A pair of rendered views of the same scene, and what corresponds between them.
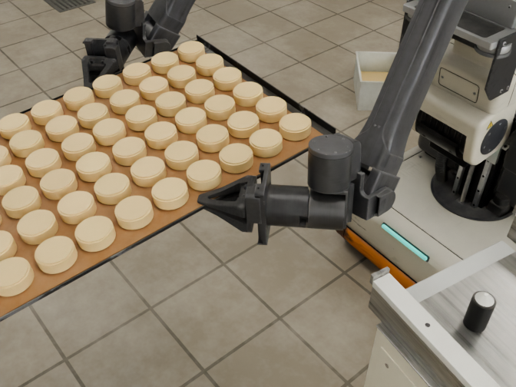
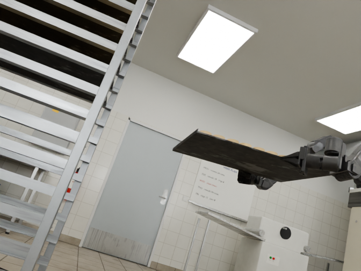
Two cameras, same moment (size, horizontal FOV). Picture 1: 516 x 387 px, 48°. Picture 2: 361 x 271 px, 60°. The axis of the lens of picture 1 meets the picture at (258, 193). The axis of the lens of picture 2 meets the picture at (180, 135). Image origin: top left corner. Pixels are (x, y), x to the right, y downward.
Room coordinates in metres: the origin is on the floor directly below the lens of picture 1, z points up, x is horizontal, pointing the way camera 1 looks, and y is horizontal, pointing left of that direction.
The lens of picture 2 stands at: (-0.62, -0.08, 0.60)
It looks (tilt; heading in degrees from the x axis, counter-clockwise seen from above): 17 degrees up; 27
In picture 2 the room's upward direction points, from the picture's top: 18 degrees clockwise
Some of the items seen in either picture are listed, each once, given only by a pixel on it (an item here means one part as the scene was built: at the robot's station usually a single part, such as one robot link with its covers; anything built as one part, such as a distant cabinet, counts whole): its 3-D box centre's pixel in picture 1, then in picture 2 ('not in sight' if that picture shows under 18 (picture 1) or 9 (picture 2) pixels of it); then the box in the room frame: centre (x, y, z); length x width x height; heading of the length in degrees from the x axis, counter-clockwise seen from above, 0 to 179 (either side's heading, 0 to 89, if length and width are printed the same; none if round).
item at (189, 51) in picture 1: (191, 51); not in sight; (0.99, 0.13, 1.01); 0.05 x 0.05 x 0.02
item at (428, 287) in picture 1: (445, 301); not in sight; (0.59, -0.31, 0.77); 0.24 x 0.04 x 0.14; 120
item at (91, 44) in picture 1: (110, 57); (247, 175); (1.01, 0.29, 0.99); 0.07 x 0.07 x 0.10; 82
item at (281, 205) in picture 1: (282, 205); (312, 161); (0.58, -0.03, 0.99); 0.07 x 0.07 x 0.10; 82
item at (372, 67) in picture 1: (378, 81); not in sight; (2.47, -0.59, 0.08); 0.30 x 0.22 x 0.16; 177
